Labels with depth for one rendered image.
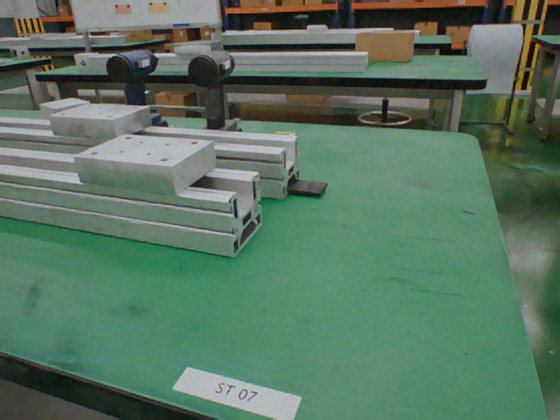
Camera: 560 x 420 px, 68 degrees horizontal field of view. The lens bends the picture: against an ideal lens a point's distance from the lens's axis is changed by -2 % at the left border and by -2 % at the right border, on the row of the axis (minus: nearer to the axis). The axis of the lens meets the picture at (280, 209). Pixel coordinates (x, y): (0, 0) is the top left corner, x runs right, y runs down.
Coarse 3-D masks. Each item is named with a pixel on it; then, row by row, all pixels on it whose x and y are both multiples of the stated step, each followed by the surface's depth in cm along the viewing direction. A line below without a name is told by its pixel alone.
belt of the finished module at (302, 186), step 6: (294, 180) 76; (300, 180) 76; (288, 186) 74; (294, 186) 74; (300, 186) 74; (306, 186) 74; (312, 186) 73; (318, 186) 73; (324, 186) 73; (300, 192) 72; (306, 192) 72; (312, 192) 71; (318, 192) 71
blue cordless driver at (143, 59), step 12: (108, 60) 90; (120, 60) 89; (132, 60) 91; (144, 60) 95; (156, 60) 101; (108, 72) 90; (120, 72) 90; (132, 72) 91; (144, 72) 96; (132, 84) 95; (144, 84) 100; (132, 96) 95; (144, 96) 98; (156, 120) 102
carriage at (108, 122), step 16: (64, 112) 83; (80, 112) 82; (96, 112) 81; (112, 112) 81; (128, 112) 80; (144, 112) 83; (64, 128) 80; (80, 128) 79; (96, 128) 78; (112, 128) 76; (128, 128) 79; (144, 128) 84
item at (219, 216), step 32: (0, 160) 74; (32, 160) 71; (64, 160) 68; (0, 192) 66; (32, 192) 63; (64, 192) 62; (96, 192) 59; (128, 192) 56; (192, 192) 54; (224, 192) 53; (256, 192) 60; (64, 224) 64; (96, 224) 61; (128, 224) 59; (160, 224) 58; (192, 224) 55; (224, 224) 53; (256, 224) 61
